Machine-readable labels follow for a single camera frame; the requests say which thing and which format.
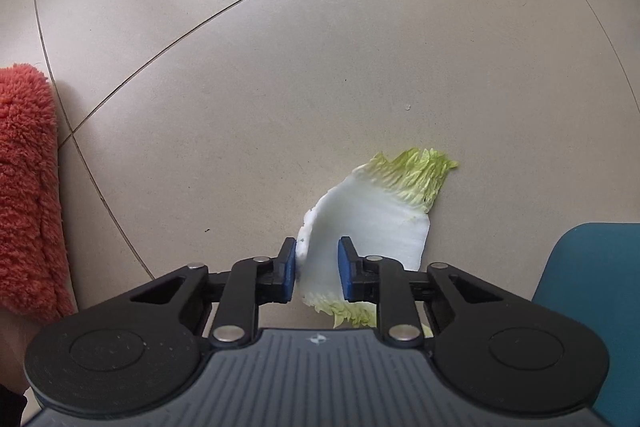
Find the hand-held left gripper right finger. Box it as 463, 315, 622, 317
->
337, 236, 533, 349

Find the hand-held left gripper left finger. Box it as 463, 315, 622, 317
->
107, 237, 297, 348

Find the napa cabbage leaf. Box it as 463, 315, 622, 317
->
296, 148, 460, 339

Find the teal plastic bin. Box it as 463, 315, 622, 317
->
531, 222, 640, 427

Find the orange fuzzy cloth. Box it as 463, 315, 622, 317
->
0, 63, 78, 323

